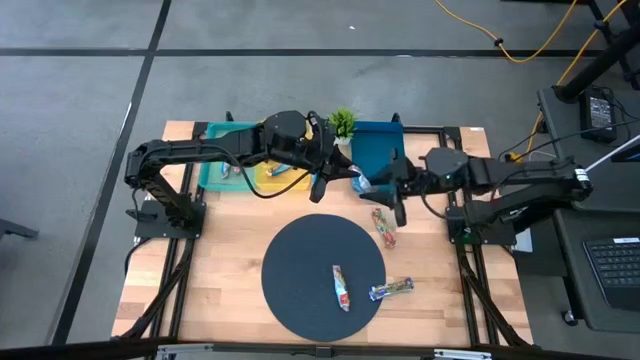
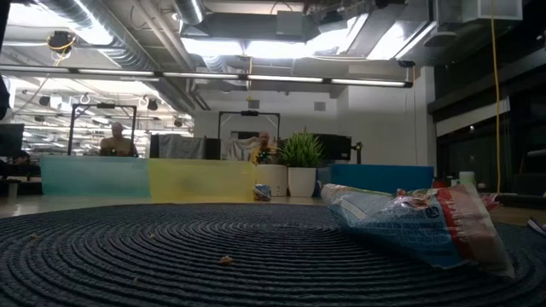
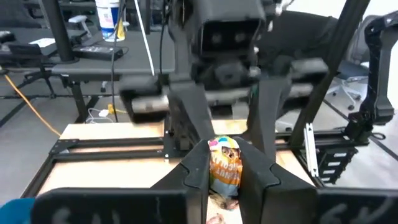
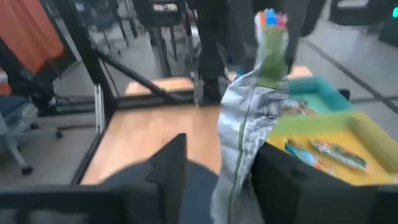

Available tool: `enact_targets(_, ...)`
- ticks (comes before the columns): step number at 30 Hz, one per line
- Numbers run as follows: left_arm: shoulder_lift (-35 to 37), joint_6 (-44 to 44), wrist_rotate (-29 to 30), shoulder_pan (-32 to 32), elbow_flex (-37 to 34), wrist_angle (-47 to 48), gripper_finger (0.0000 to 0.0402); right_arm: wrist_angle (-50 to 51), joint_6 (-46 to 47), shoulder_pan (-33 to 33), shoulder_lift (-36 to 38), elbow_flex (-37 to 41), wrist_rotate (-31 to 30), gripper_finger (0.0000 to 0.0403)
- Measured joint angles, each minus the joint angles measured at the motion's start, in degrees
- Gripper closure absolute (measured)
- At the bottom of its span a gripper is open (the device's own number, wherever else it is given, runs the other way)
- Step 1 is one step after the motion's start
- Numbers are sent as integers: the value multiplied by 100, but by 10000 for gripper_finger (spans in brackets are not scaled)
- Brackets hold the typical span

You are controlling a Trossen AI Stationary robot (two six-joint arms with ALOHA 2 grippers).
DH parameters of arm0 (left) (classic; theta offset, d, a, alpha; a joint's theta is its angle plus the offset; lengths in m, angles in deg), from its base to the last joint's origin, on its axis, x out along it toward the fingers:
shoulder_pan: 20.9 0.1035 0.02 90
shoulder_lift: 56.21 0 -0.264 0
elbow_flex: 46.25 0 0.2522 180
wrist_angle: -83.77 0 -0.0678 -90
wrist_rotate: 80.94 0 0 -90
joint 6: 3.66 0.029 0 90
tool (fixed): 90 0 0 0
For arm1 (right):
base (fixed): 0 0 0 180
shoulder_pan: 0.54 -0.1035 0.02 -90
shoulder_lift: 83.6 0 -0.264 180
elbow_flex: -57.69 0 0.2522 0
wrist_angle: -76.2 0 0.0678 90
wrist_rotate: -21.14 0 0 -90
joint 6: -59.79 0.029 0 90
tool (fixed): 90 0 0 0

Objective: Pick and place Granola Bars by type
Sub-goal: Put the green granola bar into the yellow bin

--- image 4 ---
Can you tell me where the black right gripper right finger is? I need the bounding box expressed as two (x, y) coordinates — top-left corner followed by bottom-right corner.
(251, 142), (398, 224)

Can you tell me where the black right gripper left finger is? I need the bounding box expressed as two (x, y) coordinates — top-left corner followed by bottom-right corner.
(0, 133), (188, 224)

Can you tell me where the orange blue granola bar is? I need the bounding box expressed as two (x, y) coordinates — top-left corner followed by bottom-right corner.
(285, 139), (336, 178)

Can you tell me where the green orange granola bar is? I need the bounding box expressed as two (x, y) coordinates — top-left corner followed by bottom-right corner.
(310, 139), (368, 171)

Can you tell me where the silver green granola bar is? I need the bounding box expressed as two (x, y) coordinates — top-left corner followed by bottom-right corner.
(210, 8), (290, 224)

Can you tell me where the red green granola bar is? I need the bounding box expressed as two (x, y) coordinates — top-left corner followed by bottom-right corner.
(282, 98), (318, 116)

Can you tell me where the round dark woven placemat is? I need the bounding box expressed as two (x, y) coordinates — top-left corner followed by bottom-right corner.
(180, 160), (220, 224)

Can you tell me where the yellow plastic bin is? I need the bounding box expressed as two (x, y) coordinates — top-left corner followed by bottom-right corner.
(266, 111), (398, 187)

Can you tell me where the teal plastic bin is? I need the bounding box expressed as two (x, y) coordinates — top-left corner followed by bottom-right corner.
(238, 76), (354, 116)

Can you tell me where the grey blue office chair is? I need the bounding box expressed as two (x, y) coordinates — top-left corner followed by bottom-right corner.
(0, 95), (40, 175)

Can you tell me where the dark office chair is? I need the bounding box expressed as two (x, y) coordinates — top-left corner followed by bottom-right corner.
(90, 6), (131, 57)

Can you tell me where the orange curtain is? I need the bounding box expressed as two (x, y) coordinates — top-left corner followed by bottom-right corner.
(0, 0), (65, 96)

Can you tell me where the black aluminium table frame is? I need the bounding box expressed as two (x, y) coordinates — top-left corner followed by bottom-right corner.
(52, 0), (200, 187)

